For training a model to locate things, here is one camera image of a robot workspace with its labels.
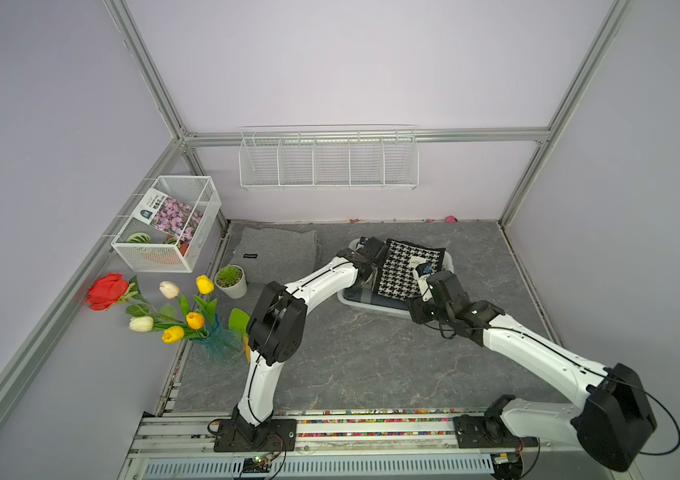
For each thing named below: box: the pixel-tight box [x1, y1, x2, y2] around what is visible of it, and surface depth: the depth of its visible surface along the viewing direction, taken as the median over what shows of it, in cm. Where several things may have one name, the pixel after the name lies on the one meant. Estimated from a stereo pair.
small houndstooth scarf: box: [378, 239, 446, 301], surface depth 96 cm
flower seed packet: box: [132, 187, 203, 244], surface depth 76 cm
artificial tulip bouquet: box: [126, 275, 251, 361], surface depth 68 cm
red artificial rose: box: [86, 272, 129, 311], surface depth 61 cm
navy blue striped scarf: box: [343, 287, 413, 310], surface depth 91 cm
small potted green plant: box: [214, 264, 247, 299], surface depth 95 cm
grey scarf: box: [230, 228, 319, 285], surface depth 110 cm
